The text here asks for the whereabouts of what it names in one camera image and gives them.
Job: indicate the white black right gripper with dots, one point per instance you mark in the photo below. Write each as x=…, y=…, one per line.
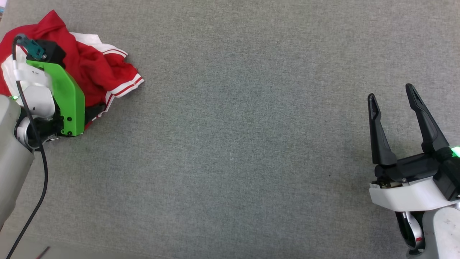
x=409, y=196

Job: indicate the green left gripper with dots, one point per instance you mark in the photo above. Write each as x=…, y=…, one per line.
x=70, y=100

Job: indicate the red Bulls 23 jersey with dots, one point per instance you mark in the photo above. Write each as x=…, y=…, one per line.
x=91, y=68

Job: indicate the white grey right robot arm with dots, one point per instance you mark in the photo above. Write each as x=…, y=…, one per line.
x=444, y=233

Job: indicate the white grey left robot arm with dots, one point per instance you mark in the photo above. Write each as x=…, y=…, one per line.
x=10, y=162

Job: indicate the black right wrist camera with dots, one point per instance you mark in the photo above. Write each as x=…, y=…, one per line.
x=449, y=176

